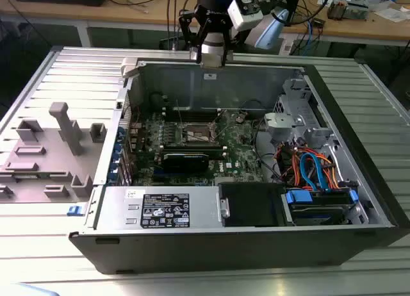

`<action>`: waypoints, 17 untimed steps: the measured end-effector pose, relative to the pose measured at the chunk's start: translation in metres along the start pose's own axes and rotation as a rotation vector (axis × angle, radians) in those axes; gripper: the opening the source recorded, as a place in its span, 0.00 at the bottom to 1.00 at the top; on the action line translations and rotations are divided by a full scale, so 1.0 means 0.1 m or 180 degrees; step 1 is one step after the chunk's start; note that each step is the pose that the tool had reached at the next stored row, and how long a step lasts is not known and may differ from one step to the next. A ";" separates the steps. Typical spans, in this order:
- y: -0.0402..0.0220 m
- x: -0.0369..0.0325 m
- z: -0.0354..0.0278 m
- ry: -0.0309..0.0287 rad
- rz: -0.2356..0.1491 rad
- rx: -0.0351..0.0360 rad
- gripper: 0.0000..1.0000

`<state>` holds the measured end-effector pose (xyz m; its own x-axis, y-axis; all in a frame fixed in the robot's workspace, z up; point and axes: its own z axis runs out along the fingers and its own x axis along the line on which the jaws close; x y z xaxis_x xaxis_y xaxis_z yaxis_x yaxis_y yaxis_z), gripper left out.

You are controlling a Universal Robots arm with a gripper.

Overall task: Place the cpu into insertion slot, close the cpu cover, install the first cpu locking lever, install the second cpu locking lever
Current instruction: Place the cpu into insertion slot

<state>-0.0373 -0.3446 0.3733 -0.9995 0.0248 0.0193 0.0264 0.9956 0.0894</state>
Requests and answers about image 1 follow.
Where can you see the copper heatsink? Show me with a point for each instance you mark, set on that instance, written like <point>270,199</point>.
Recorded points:
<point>336,9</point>

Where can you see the silver CPU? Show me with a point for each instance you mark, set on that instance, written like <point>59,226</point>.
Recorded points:
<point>213,61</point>

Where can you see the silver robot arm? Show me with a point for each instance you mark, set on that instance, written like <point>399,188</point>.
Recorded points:
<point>270,30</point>

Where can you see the grey parts rack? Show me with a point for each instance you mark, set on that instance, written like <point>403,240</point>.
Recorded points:
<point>48,161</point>

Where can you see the black upright box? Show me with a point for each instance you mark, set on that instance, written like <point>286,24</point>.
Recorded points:
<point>294,14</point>

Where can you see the CPU socket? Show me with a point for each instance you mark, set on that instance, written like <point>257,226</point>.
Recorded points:
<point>201,129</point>

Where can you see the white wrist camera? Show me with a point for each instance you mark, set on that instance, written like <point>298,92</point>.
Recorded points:
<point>245,20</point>

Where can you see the metal locking lever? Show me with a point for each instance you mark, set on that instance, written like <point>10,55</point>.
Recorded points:
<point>180,115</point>
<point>198,142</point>

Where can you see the silver disk bay cage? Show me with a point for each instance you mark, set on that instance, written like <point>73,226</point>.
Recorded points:
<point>288,123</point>

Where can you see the wooden desk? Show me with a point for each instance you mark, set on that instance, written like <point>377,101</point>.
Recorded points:
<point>48,11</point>

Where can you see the black RAM slot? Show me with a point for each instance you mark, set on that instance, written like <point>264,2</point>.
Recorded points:
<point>171,118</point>
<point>171,111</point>
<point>216,152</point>
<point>171,108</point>
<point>171,115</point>
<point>217,155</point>
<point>192,148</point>
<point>192,145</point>

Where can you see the coin cell battery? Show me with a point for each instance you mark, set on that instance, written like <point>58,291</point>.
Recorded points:
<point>241,117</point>

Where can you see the green motherboard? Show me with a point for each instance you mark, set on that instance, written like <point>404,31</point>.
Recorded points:
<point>237,148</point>

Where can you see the black graphics card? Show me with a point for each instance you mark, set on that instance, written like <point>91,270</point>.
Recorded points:
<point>184,163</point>

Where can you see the white paper sheet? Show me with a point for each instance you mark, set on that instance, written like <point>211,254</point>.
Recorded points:
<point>392,14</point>

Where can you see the grey electronic component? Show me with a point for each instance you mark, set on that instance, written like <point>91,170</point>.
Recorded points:
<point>357,11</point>

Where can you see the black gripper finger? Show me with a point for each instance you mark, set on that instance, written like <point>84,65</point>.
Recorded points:
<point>202,36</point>
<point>228,43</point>

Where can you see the hard disk in blue carrier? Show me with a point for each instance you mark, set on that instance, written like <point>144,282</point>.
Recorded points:
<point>298,198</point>

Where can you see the silver power supply unit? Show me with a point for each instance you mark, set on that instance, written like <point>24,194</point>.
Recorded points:
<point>121,209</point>

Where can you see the small black adapter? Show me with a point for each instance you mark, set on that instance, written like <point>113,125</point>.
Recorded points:
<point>318,22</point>

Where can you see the blue plastic latch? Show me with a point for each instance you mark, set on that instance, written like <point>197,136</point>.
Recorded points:
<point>75,210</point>

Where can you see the black PC case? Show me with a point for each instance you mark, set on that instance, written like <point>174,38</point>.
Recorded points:
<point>224,251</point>

